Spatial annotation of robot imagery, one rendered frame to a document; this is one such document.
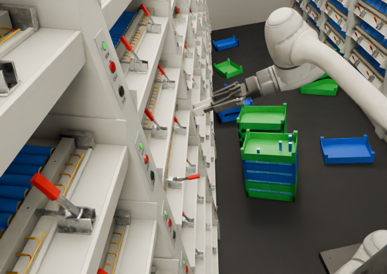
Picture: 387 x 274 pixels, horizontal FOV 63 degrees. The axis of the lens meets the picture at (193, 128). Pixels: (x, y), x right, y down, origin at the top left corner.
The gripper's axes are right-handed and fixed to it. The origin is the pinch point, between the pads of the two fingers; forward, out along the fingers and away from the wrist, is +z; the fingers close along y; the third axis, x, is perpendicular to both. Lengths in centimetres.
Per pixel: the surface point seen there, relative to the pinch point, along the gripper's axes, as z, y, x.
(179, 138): 12.3, -3.4, -6.8
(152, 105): 10.7, -12.1, 13.6
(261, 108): -12, 93, -69
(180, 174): 11.2, -21.7, -7.6
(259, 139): -6, 63, -71
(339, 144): -54, 85, -117
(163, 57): 8.8, 15.7, 16.8
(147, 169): 3, -50, 20
